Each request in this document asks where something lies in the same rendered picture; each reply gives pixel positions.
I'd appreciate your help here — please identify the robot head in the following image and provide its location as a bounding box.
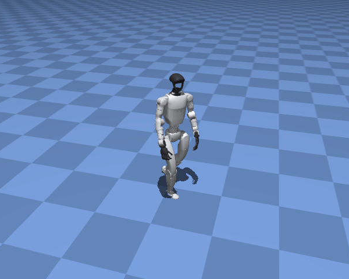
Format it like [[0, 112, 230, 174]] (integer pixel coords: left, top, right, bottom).
[[169, 73, 185, 96]]

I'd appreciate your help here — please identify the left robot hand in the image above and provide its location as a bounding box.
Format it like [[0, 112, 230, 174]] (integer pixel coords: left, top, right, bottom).
[[193, 131, 199, 150]]

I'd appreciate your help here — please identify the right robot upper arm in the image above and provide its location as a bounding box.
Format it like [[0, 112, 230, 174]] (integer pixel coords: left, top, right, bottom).
[[155, 96, 168, 126]]

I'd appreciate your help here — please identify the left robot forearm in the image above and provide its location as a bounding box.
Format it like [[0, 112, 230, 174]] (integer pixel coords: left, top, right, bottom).
[[190, 115, 199, 134]]

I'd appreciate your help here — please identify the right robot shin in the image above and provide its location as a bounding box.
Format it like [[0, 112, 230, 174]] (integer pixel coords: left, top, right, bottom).
[[166, 169, 177, 193]]

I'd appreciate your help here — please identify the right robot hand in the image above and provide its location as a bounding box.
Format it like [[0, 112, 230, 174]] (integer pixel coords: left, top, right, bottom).
[[159, 140, 173, 160]]

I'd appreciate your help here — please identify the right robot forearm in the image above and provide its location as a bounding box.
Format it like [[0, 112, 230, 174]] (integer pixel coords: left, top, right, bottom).
[[155, 119, 165, 146]]

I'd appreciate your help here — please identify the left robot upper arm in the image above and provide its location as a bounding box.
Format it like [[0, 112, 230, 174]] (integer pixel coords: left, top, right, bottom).
[[185, 93, 195, 119]]

